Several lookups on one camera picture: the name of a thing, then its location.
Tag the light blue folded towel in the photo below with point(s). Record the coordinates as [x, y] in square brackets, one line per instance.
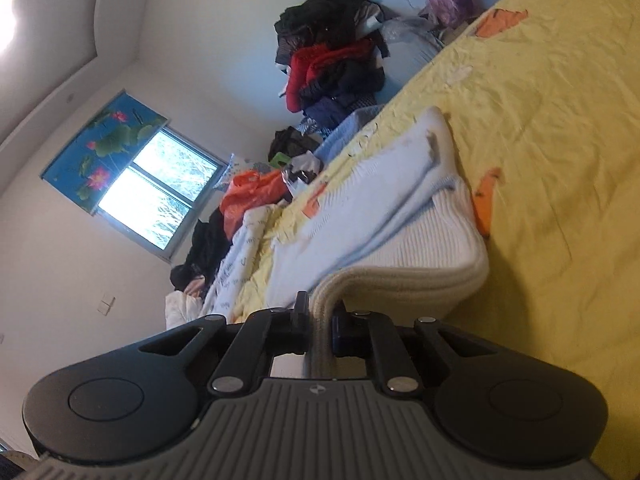
[345, 135]

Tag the white wall switch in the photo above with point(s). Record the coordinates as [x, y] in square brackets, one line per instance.
[106, 306]

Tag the blue lotus print blind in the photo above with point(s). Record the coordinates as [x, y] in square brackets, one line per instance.
[105, 145]

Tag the window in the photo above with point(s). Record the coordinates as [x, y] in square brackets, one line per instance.
[160, 190]

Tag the orange plastic bag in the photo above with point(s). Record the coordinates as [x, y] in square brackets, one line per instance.
[247, 195]

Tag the yellow printed bed sheet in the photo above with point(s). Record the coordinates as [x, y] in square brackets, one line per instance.
[550, 135]

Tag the white plastic bag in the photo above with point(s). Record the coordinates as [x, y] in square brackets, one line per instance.
[305, 170]

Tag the white knit sweater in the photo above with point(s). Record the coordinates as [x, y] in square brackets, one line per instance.
[400, 200]

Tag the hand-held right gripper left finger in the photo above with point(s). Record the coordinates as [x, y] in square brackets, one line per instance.
[300, 322]

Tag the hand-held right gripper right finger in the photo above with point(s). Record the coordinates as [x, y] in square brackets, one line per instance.
[344, 336]

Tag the clear plastic bag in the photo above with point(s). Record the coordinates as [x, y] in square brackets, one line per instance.
[410, 32]

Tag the pile of dark and red clothes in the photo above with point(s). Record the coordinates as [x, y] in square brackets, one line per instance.
[325, 60]

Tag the white lettered quilt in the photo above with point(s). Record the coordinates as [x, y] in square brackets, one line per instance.
[240, 260]

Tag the dark garment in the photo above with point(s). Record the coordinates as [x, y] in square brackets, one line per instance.
[295, 140]

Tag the black clothes heap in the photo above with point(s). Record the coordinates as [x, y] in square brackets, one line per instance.
[205, 250]

